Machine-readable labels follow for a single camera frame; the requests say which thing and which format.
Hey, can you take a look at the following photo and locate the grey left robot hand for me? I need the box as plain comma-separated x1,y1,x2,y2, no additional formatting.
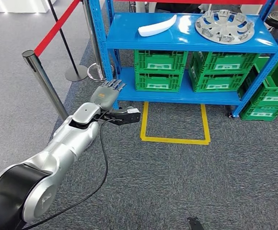
90,79,127,111

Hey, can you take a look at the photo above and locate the white curved plastic part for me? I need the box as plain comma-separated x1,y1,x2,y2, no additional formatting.
138,14,178,37

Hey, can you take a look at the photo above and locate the blue metal shelf rack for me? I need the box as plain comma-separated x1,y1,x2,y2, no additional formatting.
88,0,278,119

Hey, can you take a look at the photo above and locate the red barrier belt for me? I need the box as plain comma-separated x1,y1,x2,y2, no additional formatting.
113,0,278,6
33,0,81,58

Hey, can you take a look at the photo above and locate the black office chair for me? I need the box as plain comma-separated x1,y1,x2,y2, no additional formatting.
156,2,202,14

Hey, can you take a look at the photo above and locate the white counter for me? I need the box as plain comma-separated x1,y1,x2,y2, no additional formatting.
0,0,57,14

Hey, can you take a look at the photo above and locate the silver wheel hubcap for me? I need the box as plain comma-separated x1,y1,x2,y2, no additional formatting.
195,9,255,46

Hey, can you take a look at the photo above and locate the white desk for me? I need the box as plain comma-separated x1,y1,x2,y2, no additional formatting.
240,4,269,16

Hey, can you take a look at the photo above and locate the black stanchion post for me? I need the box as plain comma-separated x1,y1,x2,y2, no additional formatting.
46,0,88,82

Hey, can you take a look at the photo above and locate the chrome stanchion post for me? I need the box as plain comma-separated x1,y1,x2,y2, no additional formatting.
22,49,70,121
81,0,116,83

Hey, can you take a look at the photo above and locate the black cable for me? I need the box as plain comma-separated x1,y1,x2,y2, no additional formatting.
21,119,120,230

